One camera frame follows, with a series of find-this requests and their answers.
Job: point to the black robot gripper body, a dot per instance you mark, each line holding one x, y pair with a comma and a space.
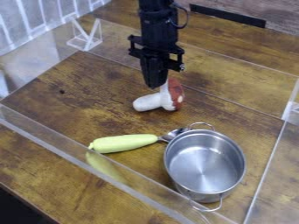
155, 46

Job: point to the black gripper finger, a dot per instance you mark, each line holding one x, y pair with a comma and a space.
155, 71

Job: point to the red and white toy mushroom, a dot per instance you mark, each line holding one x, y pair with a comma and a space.
169, 98

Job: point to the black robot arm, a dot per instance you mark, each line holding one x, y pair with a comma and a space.
158, 5

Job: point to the silver steel pot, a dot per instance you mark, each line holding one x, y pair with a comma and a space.
206, 165

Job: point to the black strip on table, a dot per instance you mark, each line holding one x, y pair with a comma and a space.
246, 20

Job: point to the clear acrylic front barrier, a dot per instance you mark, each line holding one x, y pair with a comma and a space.
79, 186

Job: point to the clear acrylic triangular bracket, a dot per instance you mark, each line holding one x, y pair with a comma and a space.
85, 41

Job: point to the spoon with green handle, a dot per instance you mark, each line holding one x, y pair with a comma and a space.
111, 144

